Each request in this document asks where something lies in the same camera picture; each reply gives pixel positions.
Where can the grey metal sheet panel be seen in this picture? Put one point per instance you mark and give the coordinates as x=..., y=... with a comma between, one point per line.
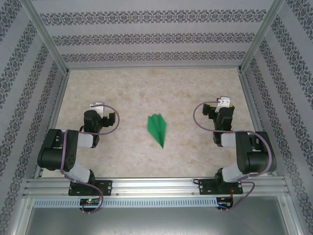
x=156, y=222

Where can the left small circuit board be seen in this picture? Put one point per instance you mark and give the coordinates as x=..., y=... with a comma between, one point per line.
x=89, y=201

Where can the aluminium mounting rail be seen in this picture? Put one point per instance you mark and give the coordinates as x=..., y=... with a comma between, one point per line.
x=156, y=186

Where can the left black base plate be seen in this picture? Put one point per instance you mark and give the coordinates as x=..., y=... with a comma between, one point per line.
x=107, y=187

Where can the small circuit board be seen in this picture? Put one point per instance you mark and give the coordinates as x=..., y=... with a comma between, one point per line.
x=89, y=201
x=223, y=202

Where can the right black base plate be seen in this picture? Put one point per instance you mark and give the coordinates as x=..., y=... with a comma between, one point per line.
x=204, y=187

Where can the right small circuit board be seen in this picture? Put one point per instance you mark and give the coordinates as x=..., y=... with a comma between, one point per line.
x=223, y=202

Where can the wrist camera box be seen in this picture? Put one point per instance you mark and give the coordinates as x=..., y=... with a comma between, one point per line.
x=223, y=102
x=97, y=107

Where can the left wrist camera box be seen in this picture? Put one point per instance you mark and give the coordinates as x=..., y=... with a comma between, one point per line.
x=97, y=107

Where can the aluminium frame post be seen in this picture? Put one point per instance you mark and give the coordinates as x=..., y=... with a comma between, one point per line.
x=260, y=36
x=49, y=40

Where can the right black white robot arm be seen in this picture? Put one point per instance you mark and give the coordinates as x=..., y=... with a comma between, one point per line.
x=254, y=156

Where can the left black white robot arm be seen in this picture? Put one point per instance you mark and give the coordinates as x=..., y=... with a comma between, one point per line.
x=53, y=154

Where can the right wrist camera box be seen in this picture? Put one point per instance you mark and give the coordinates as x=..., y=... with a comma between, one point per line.
x=223, y=102

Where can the aluminium table side rail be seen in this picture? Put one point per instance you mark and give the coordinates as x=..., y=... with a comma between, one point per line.
x=60, y=98
x=249, y=98

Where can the green square paper sheet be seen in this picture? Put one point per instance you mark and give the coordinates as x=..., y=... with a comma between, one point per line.
x=157, y=127

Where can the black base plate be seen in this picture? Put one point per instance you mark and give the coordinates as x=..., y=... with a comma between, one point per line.
x=107, y=187
x=204, y=187

